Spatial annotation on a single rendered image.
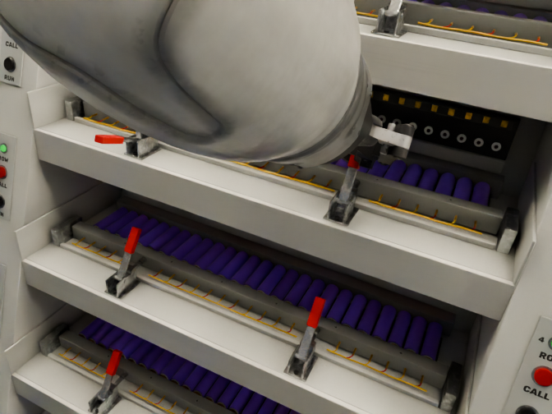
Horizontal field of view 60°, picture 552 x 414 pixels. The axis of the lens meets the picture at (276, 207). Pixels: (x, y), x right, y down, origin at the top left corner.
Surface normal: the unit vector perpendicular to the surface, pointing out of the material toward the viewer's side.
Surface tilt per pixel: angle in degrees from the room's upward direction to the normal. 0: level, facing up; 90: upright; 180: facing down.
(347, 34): 83
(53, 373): 18
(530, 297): 90
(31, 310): 90
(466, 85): 108
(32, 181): 90
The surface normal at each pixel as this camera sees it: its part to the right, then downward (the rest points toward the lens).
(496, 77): -0.43, 0.44
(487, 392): -0.38, 0.15
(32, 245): 0.90, 0.29
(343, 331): 0.09, -0.85
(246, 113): 0.40, 0.86
